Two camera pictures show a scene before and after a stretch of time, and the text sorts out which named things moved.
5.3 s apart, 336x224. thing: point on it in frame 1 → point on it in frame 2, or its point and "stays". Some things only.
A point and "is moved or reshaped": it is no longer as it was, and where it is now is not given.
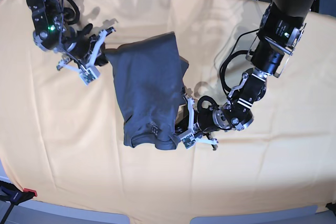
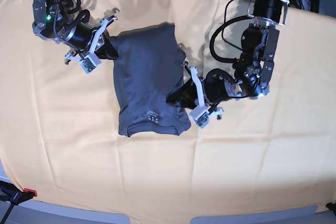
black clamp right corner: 332,206 stays
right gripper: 202,118 → 218,85
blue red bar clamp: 10,193 stays
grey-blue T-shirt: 150,77 is moved or reshaped
